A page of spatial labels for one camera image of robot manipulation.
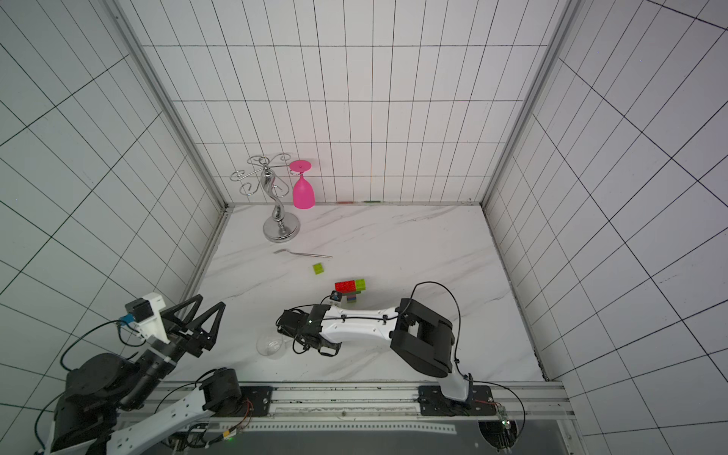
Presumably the red lego brick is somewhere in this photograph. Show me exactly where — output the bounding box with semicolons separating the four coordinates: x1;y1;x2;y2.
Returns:
335;280;358;294

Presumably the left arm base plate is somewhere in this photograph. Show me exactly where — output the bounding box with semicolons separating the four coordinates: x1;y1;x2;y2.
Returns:
227;386;274;419

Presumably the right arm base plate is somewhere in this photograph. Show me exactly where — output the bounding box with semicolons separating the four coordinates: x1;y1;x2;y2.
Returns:
417;386;497;417

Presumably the clear glass cup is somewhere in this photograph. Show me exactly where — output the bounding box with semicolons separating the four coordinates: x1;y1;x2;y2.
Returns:
256;330;286;360

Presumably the silver glass holder stand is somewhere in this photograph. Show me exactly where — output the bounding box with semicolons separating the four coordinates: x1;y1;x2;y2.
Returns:
229;153;301;244

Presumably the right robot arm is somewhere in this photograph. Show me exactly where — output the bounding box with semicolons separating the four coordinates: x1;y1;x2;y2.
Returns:
275;281;474;408

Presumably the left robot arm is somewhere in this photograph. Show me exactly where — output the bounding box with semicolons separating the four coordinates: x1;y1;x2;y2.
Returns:
39;293;243;454

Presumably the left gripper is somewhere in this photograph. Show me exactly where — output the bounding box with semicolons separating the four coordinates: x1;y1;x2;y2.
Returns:
121;295;229;409

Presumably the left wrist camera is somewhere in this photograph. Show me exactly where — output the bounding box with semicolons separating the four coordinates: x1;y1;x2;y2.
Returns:
121;293;170;343

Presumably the pink plastic wine glass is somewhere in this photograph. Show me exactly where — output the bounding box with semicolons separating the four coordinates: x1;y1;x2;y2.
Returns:
289;159;316;210

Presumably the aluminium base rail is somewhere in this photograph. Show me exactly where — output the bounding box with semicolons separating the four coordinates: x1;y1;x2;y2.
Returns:
116;380;570;436

